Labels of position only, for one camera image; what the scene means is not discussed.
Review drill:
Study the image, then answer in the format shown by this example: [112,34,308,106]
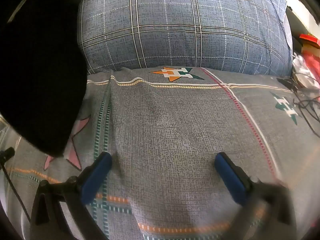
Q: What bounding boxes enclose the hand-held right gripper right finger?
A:
[214,151,298,240]

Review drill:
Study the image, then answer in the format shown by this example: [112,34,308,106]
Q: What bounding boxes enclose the tangled black cable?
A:
[291,85,320,138]

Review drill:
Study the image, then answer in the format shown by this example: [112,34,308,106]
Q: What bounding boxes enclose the grey printed bed sheet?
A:
[0,66,320,240]

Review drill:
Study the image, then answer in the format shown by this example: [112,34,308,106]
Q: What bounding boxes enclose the black pants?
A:
[0,0,88,158]

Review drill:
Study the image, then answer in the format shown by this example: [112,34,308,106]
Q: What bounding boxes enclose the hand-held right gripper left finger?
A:
[29,151,113,240]

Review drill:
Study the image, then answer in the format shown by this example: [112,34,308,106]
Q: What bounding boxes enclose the blue plaid pillow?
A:
[77,0,293,77]

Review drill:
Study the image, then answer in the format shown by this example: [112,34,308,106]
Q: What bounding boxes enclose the red box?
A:
[299,33,320,46]

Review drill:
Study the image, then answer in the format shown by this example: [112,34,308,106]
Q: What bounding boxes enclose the red plastic bag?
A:
[303,49,320,80]

